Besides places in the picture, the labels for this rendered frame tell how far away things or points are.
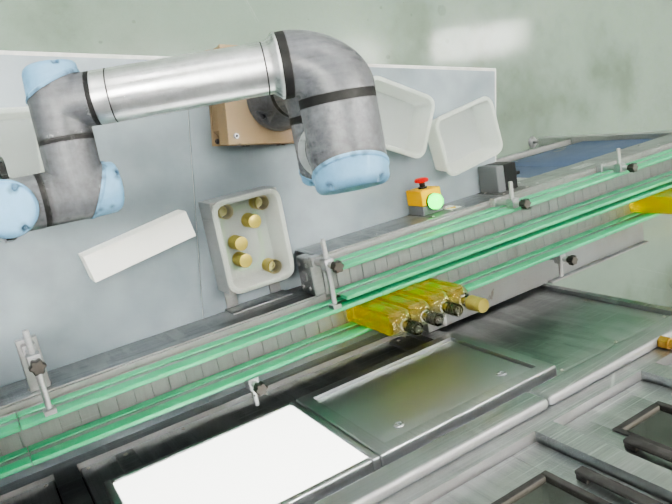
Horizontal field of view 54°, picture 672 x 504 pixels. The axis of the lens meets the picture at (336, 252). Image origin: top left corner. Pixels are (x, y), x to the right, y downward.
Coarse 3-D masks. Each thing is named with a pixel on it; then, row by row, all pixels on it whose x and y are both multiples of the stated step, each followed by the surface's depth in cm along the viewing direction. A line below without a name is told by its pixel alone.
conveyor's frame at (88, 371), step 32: (608, 160) 214; (384, 224) 180; (416, 224) 174; (320, 256) 160; (224, 320) 154; (256, 320) 152; (128, 352) 144; (160, 352) 142; (64, 384) 132; (0, 416) 127
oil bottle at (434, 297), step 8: (408, 288) 162; (416, 288) 161; (424, 288) 160; (432, 288) 159; (416, 296) 157; (424, 296) 155; (432, 296) 153; (440, 296) 153; (448, 296) 155; (432, 304) 153; (440, 304) 152; (440, 312) 153
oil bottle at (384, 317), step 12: (372, 300) 160; (348, 312) 164; (360, 312) 158; (372, 312) 153; (384, 312) 150; (396, 312) 149; (408, 312) 149; (360, 324) 160; (372, 324) 155; (384, 324) 150; (396, 324) 147; (396, 336) 149
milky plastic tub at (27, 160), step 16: (0, 112) 126; (16, 112) 127; (0, 128) 132; (16, 128) 134; (32, 128) 135; (0, 144) 133; (16, 144) 134; (32, 144) 136; (16, 160) 134; (32, 160) 136; (16, 176) 135
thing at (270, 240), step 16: (256, 192) 153; (272, 192) 155; (240, 208) 159; (272, 208) 159; (224, 224) 157; (240, 224) 159; (272, 224) 161; (224, 240) 158; (256, 240) 162; (272, 240) 163; (288, 240) 159; (224, 256) 151; (256, 256) 163; (272, 256) 165; (288, 256) 159; (240, 272) 161; (256, 272) 163; (288, 272) 160; (240, 288) 154; (256, 288) 156
